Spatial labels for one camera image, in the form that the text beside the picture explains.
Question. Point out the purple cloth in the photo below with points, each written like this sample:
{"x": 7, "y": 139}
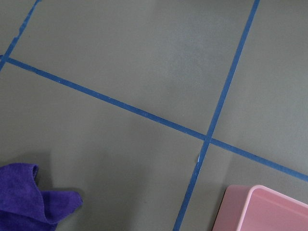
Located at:
{"x": 24, "y": 207}

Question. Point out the pink plastic bin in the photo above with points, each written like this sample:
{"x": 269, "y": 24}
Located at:
{"x": 258, "y": 208}

